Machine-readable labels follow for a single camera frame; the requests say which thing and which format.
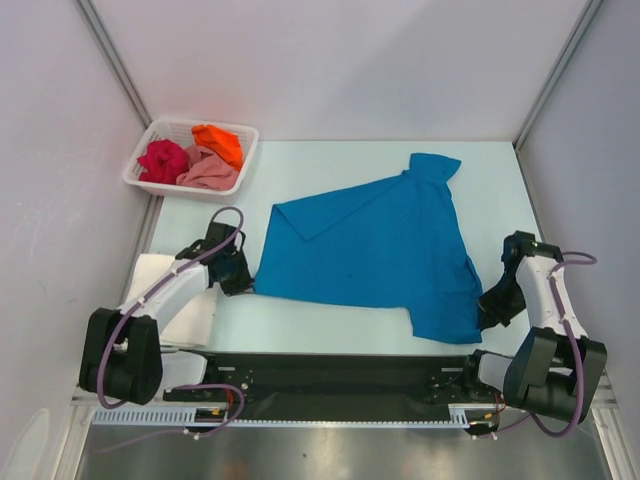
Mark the right corner aluminium post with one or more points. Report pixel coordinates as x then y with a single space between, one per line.
570 48

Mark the aluminium frame rail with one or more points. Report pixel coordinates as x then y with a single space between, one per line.
604 396

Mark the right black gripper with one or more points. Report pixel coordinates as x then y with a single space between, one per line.
490 313

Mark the orange crumpled t-shirt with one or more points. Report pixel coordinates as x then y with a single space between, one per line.
223 143

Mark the white slotted cable duct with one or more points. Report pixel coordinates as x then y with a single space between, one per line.
456 416

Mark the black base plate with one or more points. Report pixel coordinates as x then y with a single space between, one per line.
347 383

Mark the pink crumpled t-shirt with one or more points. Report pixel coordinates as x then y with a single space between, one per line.
207 170

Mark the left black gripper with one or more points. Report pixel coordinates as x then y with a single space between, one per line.
243 284

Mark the blue t-shirt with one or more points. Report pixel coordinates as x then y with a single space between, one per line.
392 243

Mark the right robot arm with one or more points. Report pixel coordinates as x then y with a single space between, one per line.
557 368

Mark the white plastic basket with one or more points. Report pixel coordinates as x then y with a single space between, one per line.
179 132

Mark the white folded t-shirt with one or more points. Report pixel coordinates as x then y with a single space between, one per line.
183 308

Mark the magenta crumpled t-shirt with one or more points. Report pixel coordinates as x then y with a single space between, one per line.
163 162

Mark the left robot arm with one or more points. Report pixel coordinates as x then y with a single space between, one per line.
153 341

